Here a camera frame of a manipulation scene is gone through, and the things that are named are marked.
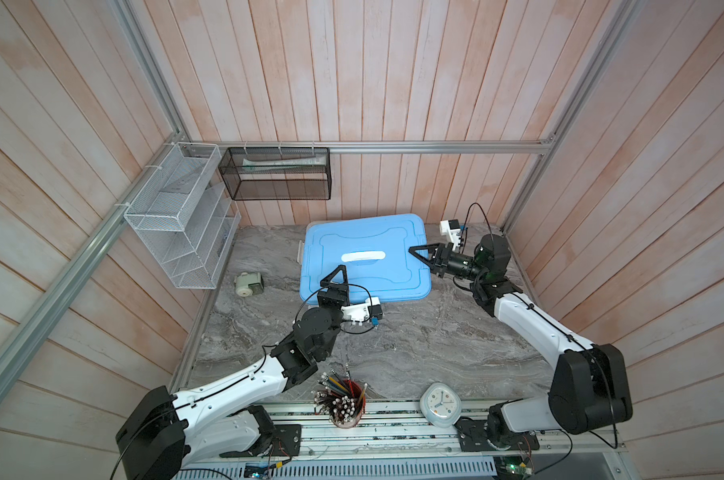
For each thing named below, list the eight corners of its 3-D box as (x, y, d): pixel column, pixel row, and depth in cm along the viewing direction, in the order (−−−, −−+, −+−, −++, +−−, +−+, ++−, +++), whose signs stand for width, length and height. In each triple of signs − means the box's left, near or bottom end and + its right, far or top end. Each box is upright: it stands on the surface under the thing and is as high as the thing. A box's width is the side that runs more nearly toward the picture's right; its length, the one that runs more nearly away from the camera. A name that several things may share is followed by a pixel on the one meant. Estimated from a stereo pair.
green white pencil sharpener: (236, 299, 103) (231, 290, 99) (241, 280, 108) (237, 271, 104) (262, 299, 103) (258, 290, 99) (266, 280, 108) (262, 271, 104)
